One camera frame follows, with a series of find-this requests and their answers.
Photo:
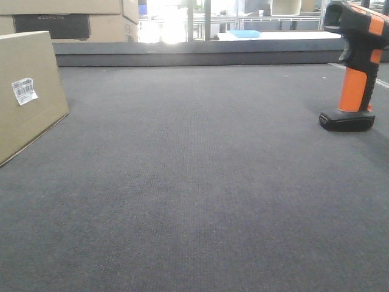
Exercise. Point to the brown cardboard package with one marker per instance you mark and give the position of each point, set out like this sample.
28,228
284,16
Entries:
29,54

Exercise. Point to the orange black barcode scanner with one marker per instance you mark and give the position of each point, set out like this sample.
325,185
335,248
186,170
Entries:
366,34

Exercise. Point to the lower stacked cardboard box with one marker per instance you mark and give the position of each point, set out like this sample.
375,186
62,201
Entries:
74,28

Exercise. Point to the stacked cardboard box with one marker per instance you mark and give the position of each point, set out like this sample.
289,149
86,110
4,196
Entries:
129,9
74,28

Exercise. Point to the upper stacked cardboard box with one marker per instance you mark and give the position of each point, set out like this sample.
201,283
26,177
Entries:
129,9

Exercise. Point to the blue flat tray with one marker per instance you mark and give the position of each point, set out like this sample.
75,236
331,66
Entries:
244,34

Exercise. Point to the white barcode label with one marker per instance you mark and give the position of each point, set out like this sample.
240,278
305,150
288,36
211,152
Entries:
24,91

